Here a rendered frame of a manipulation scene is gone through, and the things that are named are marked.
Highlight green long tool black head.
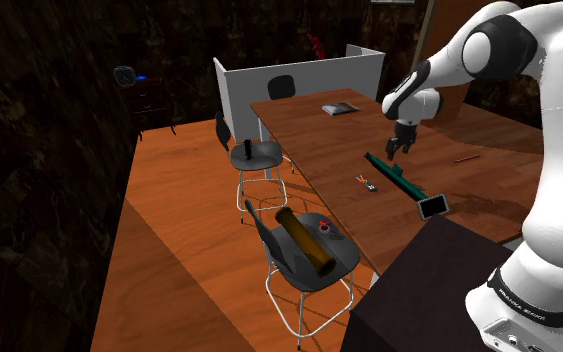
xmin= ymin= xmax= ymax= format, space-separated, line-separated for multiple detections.
xmin=363 ymin=151 xmax=451 ymax=221

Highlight brown wooden table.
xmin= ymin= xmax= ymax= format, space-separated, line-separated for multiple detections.
xmin=250 ymin=87 xmax=546 ymax=277

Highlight black chair white legs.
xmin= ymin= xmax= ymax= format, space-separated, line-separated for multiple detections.
xmin=214 ymin=110 xmax=296 ymax=226
xmin=266 ymin=74 xmax=296 ymax=102
xmin=243 ymin=198 xmax=362 ymax=352

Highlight dark chest of drawers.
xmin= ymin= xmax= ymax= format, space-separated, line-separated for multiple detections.
xmin=112 ymin=65 xmax=178 ymax=143

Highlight small red black key fob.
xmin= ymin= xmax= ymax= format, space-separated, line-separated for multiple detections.
xmin=355 ymin=174 xmax=379 ymax=193

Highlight grey book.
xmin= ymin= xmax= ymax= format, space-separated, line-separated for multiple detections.
xmin=321 ymin=101 xmax=360 ymax=117

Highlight brown cylinder tube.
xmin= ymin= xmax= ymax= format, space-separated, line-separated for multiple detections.
xmin=274 ymin=206 xmax=338 ymax=278

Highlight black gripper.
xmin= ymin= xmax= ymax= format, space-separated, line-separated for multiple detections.
xmin=385 ymin=120 xmax=419 ymax=163

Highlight white partition screen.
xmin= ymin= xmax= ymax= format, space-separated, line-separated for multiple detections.
xmin=212 ymin=44 xmax=387 ymax=144

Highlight red branching figure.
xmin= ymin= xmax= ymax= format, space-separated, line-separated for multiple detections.
xmin=306 ymin=32 xmax=327 ymax=61

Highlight dark robot stand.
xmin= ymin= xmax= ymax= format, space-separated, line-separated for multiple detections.
xmin=340 ymin=213 xmax=563 ymax=352

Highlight brown door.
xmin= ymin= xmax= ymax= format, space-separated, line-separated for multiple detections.
xmin=411 ymin=0 xmax=483 ymax=124

